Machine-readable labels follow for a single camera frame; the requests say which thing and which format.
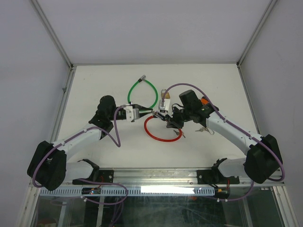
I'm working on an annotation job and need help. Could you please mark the red cable lock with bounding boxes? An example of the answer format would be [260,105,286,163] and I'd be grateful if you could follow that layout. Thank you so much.
[143,115,182,142]

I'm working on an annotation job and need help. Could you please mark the small brass padlock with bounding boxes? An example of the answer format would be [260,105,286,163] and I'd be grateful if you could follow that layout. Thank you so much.
[205,127,214,135]

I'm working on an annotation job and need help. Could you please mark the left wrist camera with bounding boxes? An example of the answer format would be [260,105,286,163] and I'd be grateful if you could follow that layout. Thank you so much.
[120,104,140,123]

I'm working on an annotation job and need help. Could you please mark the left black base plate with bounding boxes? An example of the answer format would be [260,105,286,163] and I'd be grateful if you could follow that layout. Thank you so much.
[72,169,114,185]

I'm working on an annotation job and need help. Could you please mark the green cable lock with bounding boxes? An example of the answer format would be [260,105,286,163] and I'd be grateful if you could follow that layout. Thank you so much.
[127,75,159,110]

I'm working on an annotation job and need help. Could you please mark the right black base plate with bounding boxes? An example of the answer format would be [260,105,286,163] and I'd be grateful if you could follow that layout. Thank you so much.
[196,169,240,185]

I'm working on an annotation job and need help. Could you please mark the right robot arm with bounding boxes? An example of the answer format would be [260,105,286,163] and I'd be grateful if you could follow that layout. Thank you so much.
[165,90,283,184]

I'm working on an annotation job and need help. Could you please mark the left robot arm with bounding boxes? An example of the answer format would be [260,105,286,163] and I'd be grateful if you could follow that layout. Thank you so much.
[27,95,153,191]

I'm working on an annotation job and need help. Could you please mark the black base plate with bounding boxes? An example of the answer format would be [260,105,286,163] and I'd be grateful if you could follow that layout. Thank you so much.
[196,169,240,185]
[72,169,114,185]

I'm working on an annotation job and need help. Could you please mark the large brass padlock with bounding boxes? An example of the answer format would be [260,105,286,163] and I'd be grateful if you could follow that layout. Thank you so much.
[160,89,170,99]

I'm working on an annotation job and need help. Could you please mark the green lock keys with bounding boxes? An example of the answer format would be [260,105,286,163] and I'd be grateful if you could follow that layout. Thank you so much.
[174,130,185,138]

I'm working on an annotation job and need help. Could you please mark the orange black padlock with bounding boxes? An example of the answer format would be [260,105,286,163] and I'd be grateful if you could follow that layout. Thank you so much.
[201,97,209,105]

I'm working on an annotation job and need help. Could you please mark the white slotted cable duct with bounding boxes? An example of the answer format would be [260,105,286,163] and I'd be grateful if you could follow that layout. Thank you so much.
[39,186,215,197]

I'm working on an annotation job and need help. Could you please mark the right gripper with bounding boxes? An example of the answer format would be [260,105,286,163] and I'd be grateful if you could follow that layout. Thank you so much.
[165,106,192,129]

